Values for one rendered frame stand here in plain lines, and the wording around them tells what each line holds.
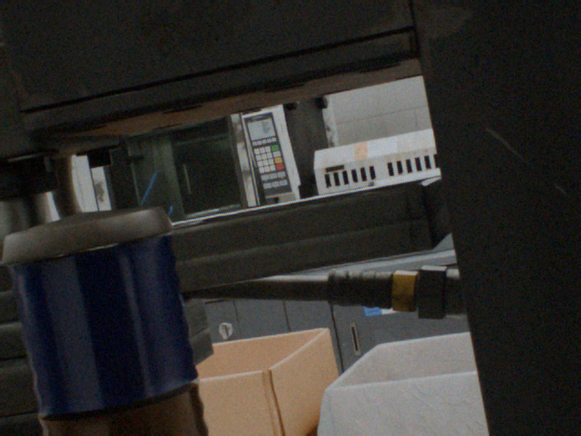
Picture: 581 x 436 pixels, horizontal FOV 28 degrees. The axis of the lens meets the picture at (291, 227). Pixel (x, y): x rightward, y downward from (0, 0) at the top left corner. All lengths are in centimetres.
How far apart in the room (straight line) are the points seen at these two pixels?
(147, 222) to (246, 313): 506
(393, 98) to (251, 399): 434
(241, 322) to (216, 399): 247
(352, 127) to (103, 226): 688
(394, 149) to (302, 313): 87
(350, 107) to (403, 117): 35
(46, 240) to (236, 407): 262
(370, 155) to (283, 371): 257
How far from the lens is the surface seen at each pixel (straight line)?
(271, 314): 527
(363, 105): 710
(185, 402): 26
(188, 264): 48
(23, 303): 26
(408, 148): 531
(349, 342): 520
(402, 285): 58
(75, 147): 53
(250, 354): 341
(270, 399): 285
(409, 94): 698
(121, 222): 25
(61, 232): 25
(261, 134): 506
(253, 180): 519
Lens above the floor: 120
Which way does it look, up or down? 3 degrees down
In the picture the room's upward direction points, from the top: 11 degrees counter-clockwise
